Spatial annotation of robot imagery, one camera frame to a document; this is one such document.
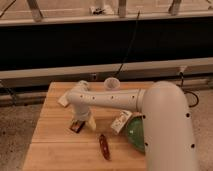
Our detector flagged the green round bowl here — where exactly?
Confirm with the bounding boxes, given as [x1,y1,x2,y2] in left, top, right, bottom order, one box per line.
[125,116,145,153]

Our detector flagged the small white bottle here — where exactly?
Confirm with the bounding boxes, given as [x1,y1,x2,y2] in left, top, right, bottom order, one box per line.
[111,110,133,134]

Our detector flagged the black floor cables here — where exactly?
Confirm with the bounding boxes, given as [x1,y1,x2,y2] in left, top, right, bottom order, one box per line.
[179,71,200,109]

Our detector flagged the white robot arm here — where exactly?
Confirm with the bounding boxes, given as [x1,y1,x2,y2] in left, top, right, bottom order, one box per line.
[67,81,199,171]

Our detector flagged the dark red chili pepper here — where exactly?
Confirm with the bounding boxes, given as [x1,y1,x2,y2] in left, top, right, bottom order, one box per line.
[99,134,110,160]

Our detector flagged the clear plastic cup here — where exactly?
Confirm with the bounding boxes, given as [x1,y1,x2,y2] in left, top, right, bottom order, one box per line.
[104,77,120,91]

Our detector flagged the black hanging cable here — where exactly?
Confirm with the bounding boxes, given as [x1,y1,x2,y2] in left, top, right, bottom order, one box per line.
[112,9,141,78]

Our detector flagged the brown rectangular eraser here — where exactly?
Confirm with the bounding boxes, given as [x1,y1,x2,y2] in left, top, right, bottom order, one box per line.
[70,121,85,133]

